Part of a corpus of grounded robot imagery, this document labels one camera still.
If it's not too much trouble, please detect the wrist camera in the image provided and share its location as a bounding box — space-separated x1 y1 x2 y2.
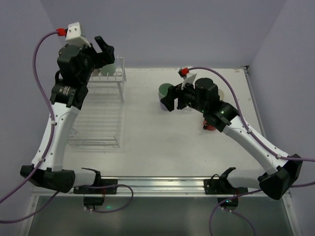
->
178 66 197 90
65 22 91 47

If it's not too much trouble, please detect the red cup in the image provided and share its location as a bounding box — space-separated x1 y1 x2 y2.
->
203 120 216 131

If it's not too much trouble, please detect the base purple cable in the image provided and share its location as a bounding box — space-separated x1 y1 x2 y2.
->
83 184 134 213
209 189 261 236

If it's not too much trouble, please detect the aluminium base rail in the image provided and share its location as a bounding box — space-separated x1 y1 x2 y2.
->
31 175 261 198

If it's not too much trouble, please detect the green cup shelf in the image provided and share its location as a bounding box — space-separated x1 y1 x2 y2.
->
158 83 174 102
99 63 116 76

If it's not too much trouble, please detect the clear faceted glass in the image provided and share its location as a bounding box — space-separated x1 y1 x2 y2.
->
183 106 192 113

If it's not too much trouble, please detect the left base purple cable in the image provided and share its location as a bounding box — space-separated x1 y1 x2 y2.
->
83 184 134 213

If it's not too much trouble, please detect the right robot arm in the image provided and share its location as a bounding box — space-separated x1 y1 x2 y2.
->
160 78 302 200

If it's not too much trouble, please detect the lavender cup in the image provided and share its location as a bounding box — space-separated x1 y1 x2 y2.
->
160 102 168 111

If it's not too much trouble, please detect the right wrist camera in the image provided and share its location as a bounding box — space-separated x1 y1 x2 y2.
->
178 66 197 90

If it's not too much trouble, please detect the black mug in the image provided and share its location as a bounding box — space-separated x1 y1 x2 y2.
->
218 89 224 101

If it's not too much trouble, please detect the white wire dish rack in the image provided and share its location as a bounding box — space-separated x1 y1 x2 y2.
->
68 56 126 150

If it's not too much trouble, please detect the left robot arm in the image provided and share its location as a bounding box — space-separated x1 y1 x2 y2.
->
20 36 115 193

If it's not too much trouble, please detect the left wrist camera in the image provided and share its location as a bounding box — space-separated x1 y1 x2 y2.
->
65 22 91 47

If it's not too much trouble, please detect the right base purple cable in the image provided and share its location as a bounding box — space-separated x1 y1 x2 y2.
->
209 189 261 236

